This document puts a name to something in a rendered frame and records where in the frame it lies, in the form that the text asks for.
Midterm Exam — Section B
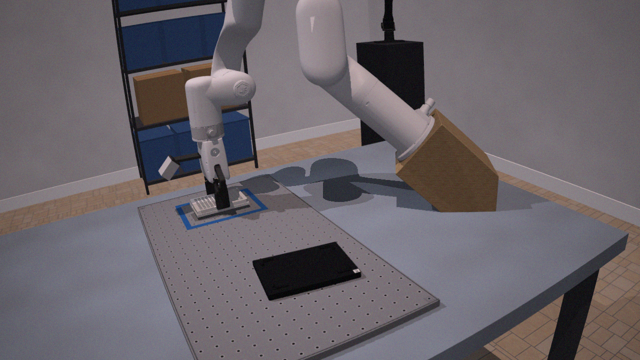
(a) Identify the blue taped rectangular outline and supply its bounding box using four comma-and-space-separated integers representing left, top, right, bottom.
175, 188, 268, 230

